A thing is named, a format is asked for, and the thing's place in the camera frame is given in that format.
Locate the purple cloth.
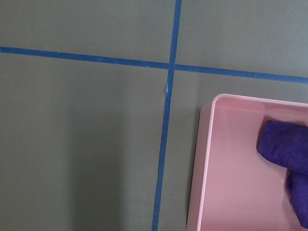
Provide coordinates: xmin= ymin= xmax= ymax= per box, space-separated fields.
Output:
xmin=257 ymin=120 xmax=308 ymax=228

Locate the pink plastic bin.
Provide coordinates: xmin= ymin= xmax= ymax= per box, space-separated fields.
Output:
xmin=187 ymin=94 xmax=308 ymax=231

